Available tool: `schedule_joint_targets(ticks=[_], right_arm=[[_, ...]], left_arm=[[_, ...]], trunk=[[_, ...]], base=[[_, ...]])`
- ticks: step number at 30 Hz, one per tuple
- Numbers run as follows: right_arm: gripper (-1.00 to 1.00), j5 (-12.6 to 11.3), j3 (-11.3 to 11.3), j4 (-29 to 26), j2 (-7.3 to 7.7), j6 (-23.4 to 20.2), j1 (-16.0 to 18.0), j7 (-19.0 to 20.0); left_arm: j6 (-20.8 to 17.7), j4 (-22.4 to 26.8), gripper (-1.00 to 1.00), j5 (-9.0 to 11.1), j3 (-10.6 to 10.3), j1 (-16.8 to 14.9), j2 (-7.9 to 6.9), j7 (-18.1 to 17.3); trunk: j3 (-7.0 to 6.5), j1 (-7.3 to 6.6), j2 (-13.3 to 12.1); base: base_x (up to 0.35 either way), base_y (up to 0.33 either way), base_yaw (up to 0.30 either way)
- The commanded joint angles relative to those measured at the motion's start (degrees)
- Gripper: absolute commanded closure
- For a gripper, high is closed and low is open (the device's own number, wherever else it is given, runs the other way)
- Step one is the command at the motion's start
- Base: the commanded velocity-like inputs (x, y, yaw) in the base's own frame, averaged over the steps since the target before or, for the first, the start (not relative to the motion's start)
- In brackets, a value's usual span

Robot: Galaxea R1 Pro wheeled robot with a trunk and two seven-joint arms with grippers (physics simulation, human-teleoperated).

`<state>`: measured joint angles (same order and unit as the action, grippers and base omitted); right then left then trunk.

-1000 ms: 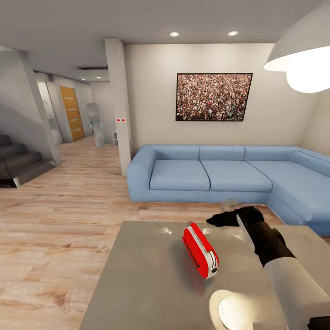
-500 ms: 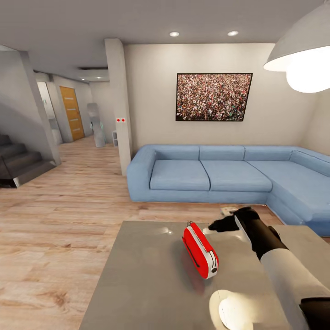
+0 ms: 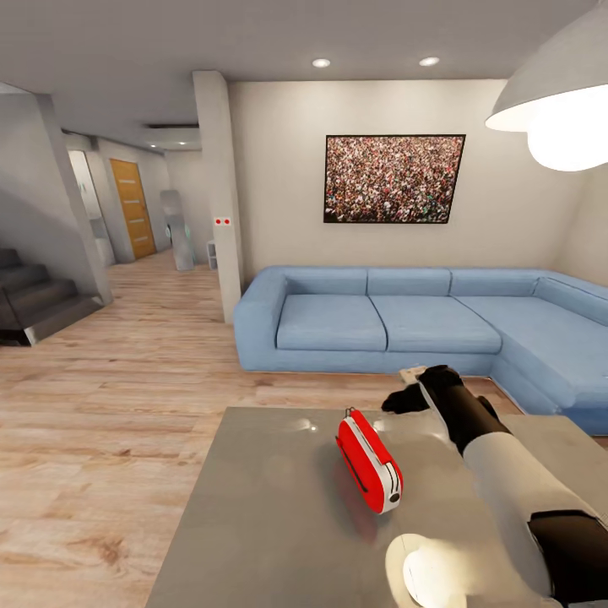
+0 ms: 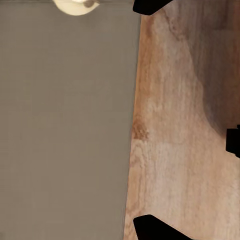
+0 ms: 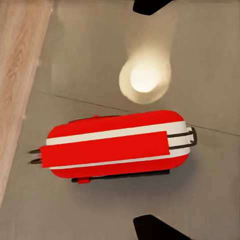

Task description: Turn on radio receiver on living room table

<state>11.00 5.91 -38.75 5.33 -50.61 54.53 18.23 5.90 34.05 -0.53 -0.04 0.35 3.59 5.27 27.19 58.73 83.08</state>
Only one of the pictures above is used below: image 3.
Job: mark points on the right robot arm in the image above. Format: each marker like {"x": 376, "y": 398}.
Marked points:
{"x": 556, "y": 541}

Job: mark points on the picture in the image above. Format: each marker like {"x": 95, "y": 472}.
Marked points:
{"x": 391, "y": 178}

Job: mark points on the standing mirror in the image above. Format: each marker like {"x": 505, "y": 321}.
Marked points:
{"x": 177, "y": 229}

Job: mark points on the room light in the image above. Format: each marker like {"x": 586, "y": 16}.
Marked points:
{"x": 575, "y": 58}

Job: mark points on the coffee table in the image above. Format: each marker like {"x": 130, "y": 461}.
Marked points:
{"x": 276, "y": 519}

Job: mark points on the stairs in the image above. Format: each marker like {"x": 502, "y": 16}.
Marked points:
{"x": 32, "y": 305}

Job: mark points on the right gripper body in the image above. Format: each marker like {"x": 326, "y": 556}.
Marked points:
{"x": 404, "y": 401}

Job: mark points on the radio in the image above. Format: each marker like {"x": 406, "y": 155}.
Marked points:
{"x": 370, "y": 463}

